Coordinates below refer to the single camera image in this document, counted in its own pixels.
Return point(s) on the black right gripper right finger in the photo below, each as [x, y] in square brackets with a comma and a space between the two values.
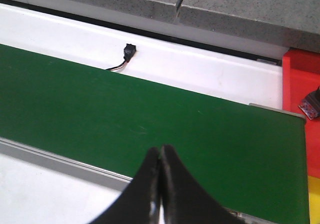
[184, 200]

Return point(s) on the grey granite slab right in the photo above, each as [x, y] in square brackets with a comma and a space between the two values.
[289, 23]

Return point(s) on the red mushroom push button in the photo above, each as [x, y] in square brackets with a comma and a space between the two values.
[310, 104]

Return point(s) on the green conveyor belt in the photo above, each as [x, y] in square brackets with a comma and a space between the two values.
[249, 159]

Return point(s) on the black sensor with cable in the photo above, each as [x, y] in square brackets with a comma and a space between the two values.
[128, 52]

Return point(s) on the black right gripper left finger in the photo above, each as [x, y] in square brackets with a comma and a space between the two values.
[139, 203]

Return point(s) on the yellow plastic tray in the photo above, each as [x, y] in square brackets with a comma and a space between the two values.
[314, 199]

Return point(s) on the aluminium conveyor frame rail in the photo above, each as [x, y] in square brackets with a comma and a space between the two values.
[45, 159]

